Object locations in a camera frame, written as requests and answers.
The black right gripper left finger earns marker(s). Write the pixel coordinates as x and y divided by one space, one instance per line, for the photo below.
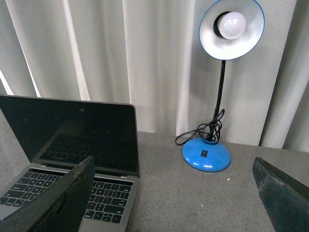
58 209

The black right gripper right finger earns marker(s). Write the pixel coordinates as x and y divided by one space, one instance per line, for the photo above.
285 199

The grey laptop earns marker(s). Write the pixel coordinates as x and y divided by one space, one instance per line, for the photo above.
56 135

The white curtain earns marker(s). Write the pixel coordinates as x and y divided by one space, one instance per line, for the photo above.
148 53

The blue desk lamp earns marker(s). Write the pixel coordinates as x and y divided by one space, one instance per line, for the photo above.
228 30

